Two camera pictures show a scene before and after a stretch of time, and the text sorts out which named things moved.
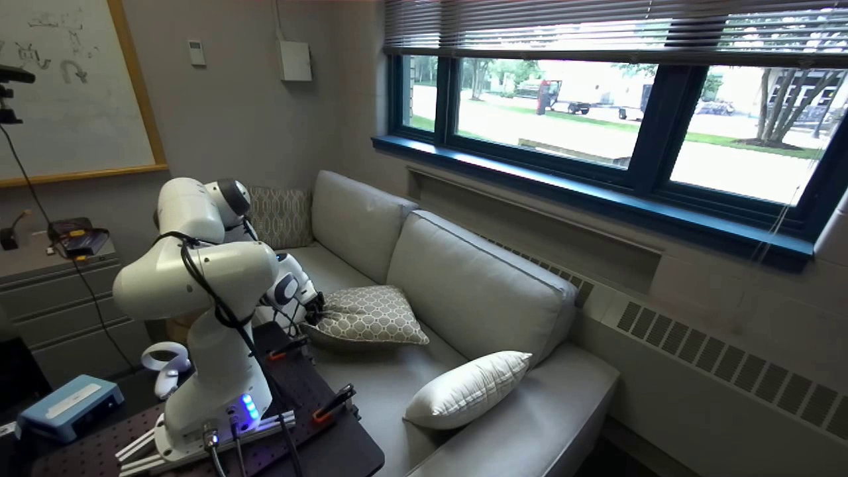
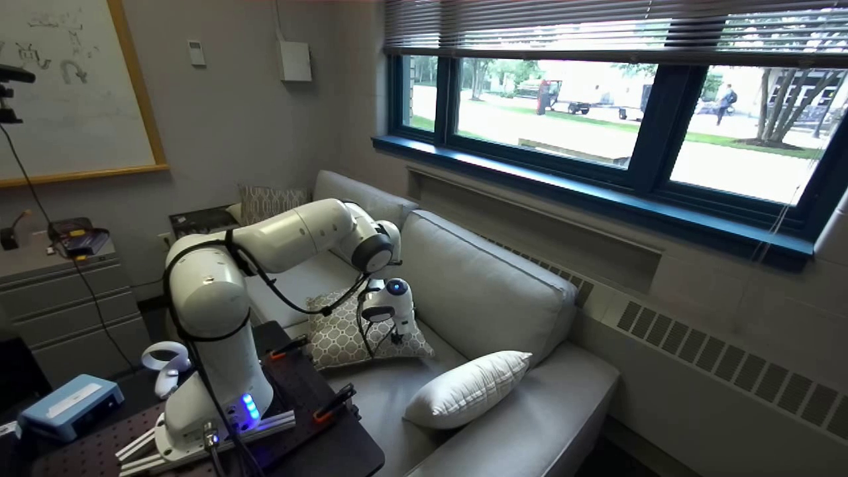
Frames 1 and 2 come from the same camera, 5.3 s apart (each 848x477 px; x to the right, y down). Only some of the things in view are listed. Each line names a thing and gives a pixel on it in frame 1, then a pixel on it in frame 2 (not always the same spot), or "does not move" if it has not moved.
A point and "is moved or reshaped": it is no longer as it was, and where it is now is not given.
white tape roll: (167, 369) does not move
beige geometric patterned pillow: (376, 313) is moved or reshaped
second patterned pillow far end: (281, 216) does not move
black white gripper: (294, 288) -> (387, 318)
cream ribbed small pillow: (465, 391) does not move
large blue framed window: (711, 117) does not move
